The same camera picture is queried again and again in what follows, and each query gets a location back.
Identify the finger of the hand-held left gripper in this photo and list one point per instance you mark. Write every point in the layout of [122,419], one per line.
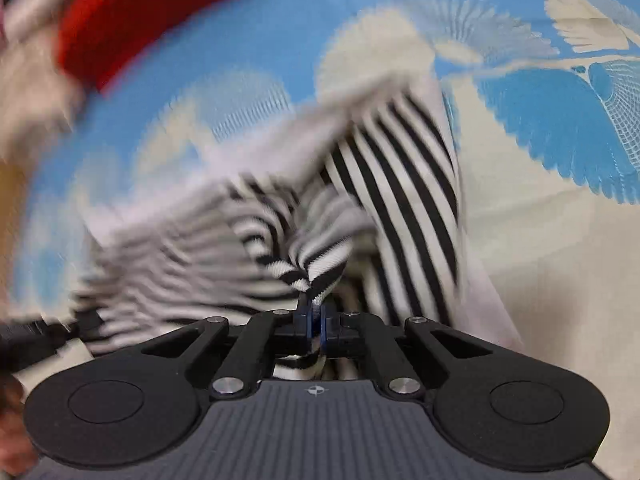
[80,330]

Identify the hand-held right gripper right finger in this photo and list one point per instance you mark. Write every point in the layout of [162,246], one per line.
[327,324]

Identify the black white striped vest top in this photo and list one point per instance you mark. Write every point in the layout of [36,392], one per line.
[380,195]

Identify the person's left hand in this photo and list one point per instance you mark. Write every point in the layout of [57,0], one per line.
[12,425]

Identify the red folded blanket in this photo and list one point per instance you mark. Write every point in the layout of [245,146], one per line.
[150,10]

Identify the blue floral bed sheet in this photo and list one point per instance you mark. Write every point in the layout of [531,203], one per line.
[525,125]

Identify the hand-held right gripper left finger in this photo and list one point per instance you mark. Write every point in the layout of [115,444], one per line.
[303,322]

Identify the cream folded fleece blanket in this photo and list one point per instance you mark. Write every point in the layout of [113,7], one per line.
[30,85]

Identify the wooden headboard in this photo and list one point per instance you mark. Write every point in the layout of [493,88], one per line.
[10,195]

